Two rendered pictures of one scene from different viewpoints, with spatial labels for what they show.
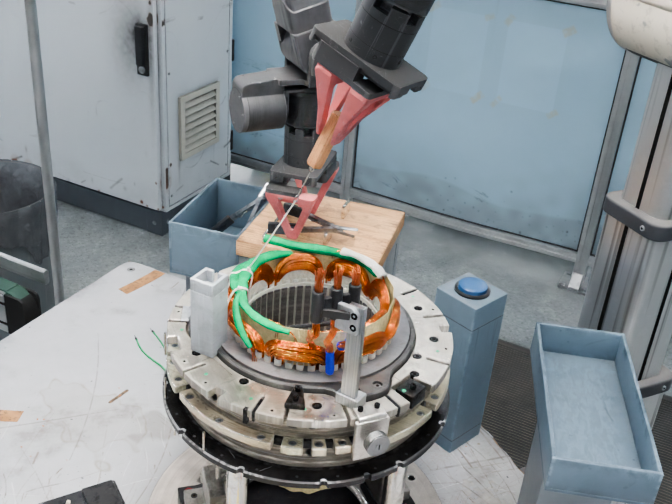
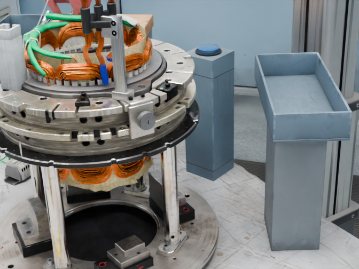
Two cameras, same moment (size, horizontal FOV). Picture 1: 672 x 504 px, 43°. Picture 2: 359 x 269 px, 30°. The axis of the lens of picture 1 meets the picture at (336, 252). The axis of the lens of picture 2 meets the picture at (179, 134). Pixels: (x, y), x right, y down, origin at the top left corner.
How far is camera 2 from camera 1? 0.26 m
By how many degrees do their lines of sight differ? 5
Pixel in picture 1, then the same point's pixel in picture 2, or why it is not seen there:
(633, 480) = (332, 120)
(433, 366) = (181, 74)
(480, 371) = (225, 113)
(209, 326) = (12, 64)
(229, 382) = (32, 100)
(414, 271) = not seen: hidden behind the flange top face
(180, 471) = (12, 217)
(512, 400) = not seen: hidden behind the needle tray
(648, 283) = (330, 21)
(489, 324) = (225, 74)
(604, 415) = (311, 101)
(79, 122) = not seen: outside the picture
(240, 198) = (29, 26)
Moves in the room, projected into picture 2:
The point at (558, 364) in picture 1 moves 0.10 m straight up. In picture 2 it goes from (275, 81) to (277, 24)
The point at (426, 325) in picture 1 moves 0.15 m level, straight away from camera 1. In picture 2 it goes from (173, 57) to (177, 28)
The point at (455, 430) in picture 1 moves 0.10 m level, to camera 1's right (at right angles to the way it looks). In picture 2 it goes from (215, 162) to (265, 158)
